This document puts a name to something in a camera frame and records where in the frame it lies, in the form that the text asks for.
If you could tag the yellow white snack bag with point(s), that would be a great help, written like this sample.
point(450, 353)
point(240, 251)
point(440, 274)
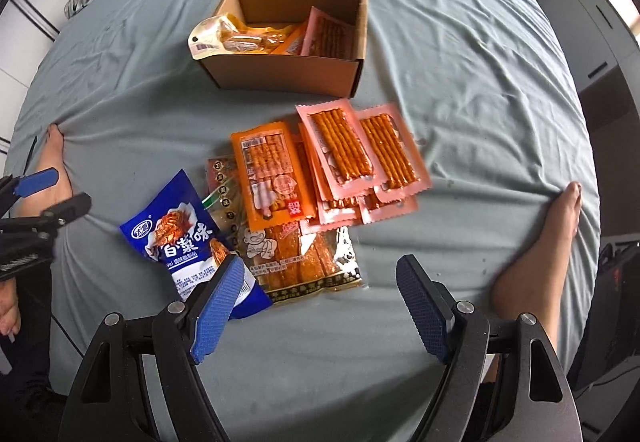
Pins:
point(227, 34)

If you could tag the large clear spicy strip bag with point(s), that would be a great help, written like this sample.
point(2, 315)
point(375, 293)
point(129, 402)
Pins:
point(289, 261)

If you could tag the orange snack packet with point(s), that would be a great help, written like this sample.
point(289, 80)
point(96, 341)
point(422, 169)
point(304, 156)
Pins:
point(272, 180)

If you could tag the cardboard box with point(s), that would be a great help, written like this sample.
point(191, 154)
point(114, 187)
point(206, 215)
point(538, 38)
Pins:
point(285, 70)

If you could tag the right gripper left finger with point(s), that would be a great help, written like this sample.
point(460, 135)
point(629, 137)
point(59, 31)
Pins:
point(109, 399)

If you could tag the bare right foot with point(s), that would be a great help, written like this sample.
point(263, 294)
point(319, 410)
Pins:
point(534, 282)

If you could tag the pink spicy stick packet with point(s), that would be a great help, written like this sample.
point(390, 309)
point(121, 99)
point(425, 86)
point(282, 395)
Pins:
point(345, 154)

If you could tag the light blue bed sheet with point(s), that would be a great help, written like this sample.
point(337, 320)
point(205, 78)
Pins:
point(486, 91)

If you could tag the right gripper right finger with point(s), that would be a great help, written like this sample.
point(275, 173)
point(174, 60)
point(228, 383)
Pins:
point(502, 379)

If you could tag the white cabinet unit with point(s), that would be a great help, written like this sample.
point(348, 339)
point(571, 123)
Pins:
point(603, 56)

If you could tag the blue noodle snack bag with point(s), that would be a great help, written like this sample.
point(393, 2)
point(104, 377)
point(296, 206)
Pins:
point(176, 230)

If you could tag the pink packet in box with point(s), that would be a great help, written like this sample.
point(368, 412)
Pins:
point(327, 36)

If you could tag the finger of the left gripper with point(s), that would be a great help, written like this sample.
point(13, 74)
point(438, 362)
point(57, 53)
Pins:
point(27, 243)
point(14, 188)

